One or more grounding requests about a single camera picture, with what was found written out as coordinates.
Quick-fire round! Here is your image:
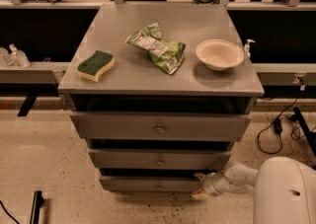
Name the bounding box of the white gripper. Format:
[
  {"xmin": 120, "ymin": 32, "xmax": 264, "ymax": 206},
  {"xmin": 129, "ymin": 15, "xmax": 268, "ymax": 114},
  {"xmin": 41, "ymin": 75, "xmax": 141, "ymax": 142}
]
[{"xmin": 191, "ymin": 173, "xmax": 226, "ymax": 200}]

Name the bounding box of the grey bottom drawer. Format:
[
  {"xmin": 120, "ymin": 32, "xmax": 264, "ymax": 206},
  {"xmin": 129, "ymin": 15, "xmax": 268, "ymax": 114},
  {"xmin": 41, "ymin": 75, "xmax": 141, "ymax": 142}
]
[{"xmin": 100, "ymin": 176, "xmax": 201, "ymax": 192}]

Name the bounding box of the grey drawer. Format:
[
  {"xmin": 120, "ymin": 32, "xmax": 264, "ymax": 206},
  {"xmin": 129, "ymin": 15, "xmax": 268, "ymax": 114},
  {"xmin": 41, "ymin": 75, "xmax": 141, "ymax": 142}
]
[
  {"xmin": 70, "ymin": 112, "xmax": 251, "ymax": 142},
  {"xmin": 100, "ymin": 176, "xmax": 201, "ymax": 192},
  {"xmin": 88, "ymin": 149, "xmax": 230, "ymax": 170}
]

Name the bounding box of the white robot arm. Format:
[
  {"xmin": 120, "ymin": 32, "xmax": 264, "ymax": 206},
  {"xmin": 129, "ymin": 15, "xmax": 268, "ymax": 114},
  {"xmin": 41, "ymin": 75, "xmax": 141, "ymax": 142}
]
[{"xmin": 191, "ymin": 157, "xmax": 316, "ymax": 224}]

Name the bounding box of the grey middle drawer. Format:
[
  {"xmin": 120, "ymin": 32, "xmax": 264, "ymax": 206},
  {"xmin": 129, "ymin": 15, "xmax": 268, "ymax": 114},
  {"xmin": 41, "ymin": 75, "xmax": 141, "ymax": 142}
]
[{"xmin": 88, "ymin": 149, "xmax": 230, "ymax": 170}]

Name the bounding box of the grey drawer cabinet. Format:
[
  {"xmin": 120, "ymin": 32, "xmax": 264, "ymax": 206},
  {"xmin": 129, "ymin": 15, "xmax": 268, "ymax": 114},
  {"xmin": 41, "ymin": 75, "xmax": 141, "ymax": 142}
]
[{"xmin": 59, "ymin": 2, "xmax": 264, "ymax": 178}]

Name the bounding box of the grey top drawer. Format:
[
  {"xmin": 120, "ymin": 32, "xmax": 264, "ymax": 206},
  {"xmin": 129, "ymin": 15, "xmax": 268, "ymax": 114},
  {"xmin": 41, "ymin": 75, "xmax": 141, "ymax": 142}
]
[{"xmin": 70, "ymin": 112, "xmax": 251, "ymax": 142}]

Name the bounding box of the black stand leg right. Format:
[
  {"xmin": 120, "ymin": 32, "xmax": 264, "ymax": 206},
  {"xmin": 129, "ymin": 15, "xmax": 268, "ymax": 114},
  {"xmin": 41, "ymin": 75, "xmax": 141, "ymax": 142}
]
[{"xmin": 293, "ymin": 108, "xmax": 316, "ymax": 157}]

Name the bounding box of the white bowl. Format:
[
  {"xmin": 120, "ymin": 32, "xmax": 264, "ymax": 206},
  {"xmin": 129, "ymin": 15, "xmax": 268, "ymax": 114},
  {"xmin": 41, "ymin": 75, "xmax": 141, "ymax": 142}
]
[{"xmin": 196, "ymin": 39, "xmax": 244, "ymax": 71}]

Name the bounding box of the green crumpled chip bag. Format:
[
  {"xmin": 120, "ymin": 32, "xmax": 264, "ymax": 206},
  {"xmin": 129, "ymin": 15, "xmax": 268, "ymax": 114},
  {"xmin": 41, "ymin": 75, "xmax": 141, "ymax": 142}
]
[{"xmin": 125, "ymin": 23, "xmax": 186, "ymax": 75}]

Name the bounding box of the white pump bottle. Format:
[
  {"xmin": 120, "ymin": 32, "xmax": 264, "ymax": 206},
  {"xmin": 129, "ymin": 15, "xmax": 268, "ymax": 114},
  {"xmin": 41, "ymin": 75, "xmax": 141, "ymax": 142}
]
[{"xmin": 244, "ymin": 39, "xmax": 255, "ymax": 58}]

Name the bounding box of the green yellow sponge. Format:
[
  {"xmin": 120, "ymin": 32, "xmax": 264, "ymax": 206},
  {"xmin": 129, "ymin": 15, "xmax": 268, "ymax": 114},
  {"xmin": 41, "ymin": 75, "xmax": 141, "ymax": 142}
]
[{"xmin": 77, "ymin": 50, "xmax": 115, "ymax": 82}]

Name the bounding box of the black stand foot left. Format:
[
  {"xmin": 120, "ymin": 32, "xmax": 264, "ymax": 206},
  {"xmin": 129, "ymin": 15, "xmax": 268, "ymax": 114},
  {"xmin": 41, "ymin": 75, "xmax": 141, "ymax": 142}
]
[{"xmin": 30, "ymin": 190, "xmax": 44, "ymax": 224}]

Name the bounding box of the clear sanitizer bottle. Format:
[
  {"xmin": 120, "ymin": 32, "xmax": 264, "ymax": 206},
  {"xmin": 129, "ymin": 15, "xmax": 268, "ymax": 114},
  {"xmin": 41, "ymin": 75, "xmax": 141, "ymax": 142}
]
[{"xmin": 9, "ymin": 43, "xmax": 31, "ymax": 68}]

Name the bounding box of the black power cable with adapter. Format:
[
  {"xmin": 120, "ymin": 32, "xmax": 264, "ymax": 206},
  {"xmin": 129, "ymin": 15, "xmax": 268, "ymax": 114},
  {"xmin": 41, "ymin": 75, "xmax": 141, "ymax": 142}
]
[{"xmin": 256, "ymin": 76, "xmax": 307, "ymax": 155}]

